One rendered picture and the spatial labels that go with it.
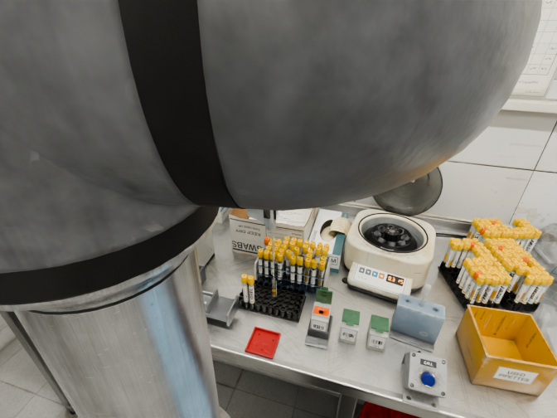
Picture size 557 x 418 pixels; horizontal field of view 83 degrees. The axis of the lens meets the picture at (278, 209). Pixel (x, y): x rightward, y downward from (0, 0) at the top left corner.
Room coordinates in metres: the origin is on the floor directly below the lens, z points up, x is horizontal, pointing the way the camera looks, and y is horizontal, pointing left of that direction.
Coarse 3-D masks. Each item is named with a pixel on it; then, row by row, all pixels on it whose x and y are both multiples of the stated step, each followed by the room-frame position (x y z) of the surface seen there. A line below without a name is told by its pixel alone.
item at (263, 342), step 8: (256, 328) 0.50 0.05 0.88; (256, 336) 0.49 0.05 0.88; (264, 336) 0.49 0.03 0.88; (272, 336) 0.49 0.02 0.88; (248, 344) 0.46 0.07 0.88; (256, 344) 0.46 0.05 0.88; (264, 344) 0.46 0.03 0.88; (272, 344) 0.46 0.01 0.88; (248, 352) 0.44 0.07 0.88; (256, 352) 0.44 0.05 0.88; (264, 352) 0.44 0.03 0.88; (272, 352) 0.44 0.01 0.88
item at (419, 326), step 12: (408, 300) 0.51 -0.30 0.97; (420, 300) 0.51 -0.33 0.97; (396, 312) 0.50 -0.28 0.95; (408, 312) 0.49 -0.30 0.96; (420, 312) 0.48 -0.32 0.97; (432, 312) 0.48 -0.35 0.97; (444, 312) 0.48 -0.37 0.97; (396, 324) 0.49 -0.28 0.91; (408, 324) 0.48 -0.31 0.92; (420, 324) 0.47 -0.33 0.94; (432, 324) 0.46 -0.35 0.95; (396, 336) 0.48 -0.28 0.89; (408, 336) 0.48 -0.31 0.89; (420, 336) 0.47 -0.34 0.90; (432, 336) 0.46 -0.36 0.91; (432, 348) 0.45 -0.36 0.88
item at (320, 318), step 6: (318, 306) 0.51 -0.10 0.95; (324, 306) 0.51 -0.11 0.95; (330, 306) 0.51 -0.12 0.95; (312, 312) 0.50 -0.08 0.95; (318, 312) 0.50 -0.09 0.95; (324, 312) 0.50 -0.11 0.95; (330, 312) 0.51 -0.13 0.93; (312, 318) 0.48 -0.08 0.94; (318, 318) 0.48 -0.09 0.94; (324, 318) 0.48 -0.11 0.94; (312, 324) 0.48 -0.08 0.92; (318, 324) 0.48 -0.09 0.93; (324, 324) 0.47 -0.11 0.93; (324, 330) 0.47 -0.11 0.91
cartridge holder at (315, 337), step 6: (330, 318) 0.51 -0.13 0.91; (330, 324) 0.50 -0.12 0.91; (312, 330) 0.48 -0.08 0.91; (318, 330) 0.48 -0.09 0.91; (330, 330) 0.49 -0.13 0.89; (306, 336) 0.48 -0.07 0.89; (312, 336) 0.48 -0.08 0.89; (318, 336) 0.47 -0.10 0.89; (324, 336) 0.47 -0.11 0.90; (306, 342) 0.46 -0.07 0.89; (312, 342) 0.46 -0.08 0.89; (318, 342) 0.46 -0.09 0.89; (324, 342) 0.46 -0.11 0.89; (324, 348) 0.45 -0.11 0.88
